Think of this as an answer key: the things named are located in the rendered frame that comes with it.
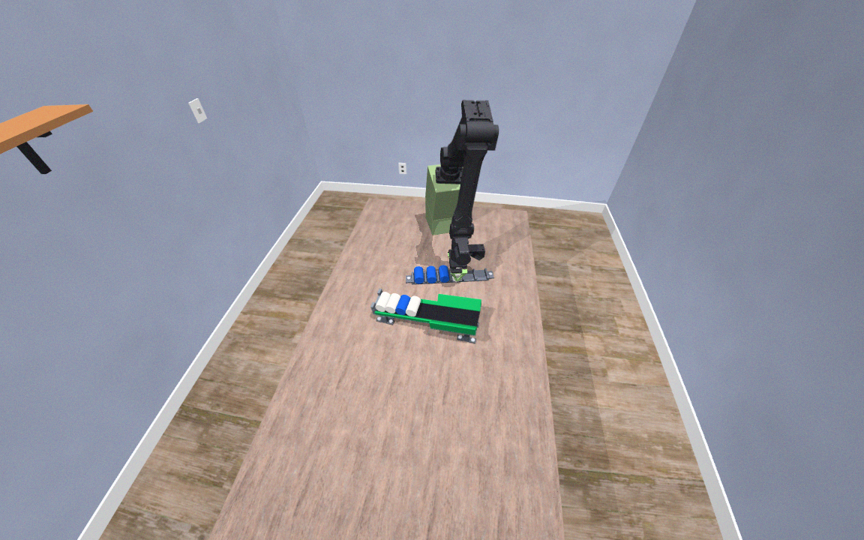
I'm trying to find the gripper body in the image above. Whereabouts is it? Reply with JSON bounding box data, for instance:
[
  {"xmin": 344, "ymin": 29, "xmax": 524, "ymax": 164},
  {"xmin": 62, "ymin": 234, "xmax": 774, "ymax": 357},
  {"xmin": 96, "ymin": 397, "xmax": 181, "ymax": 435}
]
[{"xmin": 448, "ymin": 249, "xmax": 467, "ymax": 273}]

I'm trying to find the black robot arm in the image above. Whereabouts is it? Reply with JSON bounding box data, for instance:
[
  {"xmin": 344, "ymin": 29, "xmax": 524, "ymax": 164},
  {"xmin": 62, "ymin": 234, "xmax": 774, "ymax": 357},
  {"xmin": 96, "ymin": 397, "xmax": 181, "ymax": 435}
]
[{"xmin": 436, "ymin": 100, "xmax": 499, "ymax": 266}]

